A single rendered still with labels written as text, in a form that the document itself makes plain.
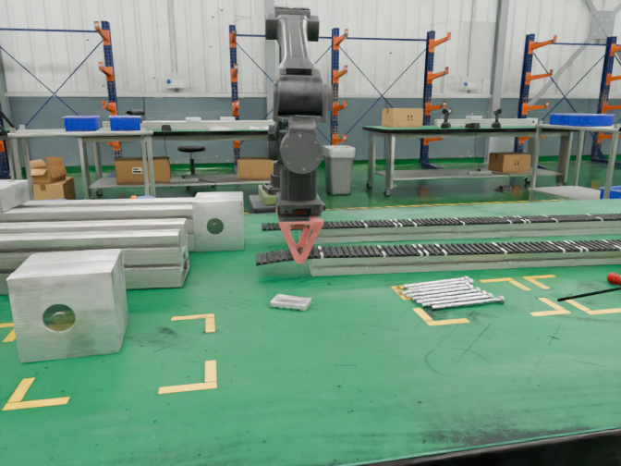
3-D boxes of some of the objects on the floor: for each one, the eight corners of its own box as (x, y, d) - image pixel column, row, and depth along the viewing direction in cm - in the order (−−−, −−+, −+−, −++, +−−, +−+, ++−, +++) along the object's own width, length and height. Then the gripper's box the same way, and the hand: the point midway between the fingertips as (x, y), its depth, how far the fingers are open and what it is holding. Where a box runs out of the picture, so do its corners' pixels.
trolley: (523, 214, 488) (535, 108, 463) (569, 211, 503) (583, 108, 478) (612, 240, 392) (633, 109, 367) (665, 236, 407) (688, 109, 382)
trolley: (156, 230, 424) (146, 109, 399) (164, 247, 376) (153, 109, 350) (18, 243, 385) (-3, 109, 360) (7, 263, 336) (-18, 110, 311)
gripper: (324, 166, 72) (323, 267, 76) (316, 157, 82) (315, 248, 86) (277, 166, 71) (279, 269, 75) (274, 158, 81) (275, 249, 85)
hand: (298, 252), depth 80 cm, fingers closed on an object, 5 cm apart
